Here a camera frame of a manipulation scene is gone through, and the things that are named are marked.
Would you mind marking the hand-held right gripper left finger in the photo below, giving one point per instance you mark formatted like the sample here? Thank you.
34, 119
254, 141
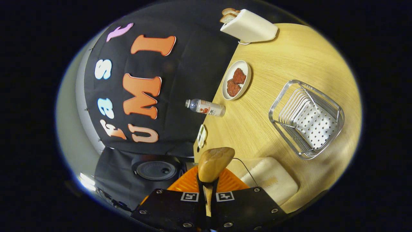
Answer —
173, 209

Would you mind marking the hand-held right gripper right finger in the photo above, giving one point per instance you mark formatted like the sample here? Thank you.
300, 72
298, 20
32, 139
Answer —
244, 209

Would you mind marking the dark grey rice cooker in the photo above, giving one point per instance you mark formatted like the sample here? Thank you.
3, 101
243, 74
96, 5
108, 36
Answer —
156, 169

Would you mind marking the white divided grain dish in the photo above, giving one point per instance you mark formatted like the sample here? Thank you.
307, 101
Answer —
202, 136

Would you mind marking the clear plastic water bottle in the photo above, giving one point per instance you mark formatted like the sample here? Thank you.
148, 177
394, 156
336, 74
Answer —
207, 108

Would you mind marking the brown meat piece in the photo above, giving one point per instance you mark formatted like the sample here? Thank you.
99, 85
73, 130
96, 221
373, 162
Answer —
233, 88
239, 76

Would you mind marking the white round plate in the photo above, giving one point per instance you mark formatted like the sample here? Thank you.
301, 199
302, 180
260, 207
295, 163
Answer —
246, 69

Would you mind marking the black backdrop cloth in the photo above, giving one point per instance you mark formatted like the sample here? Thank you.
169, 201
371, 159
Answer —
186, 64

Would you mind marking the white toaster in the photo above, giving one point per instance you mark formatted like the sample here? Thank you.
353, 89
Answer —
249, 27

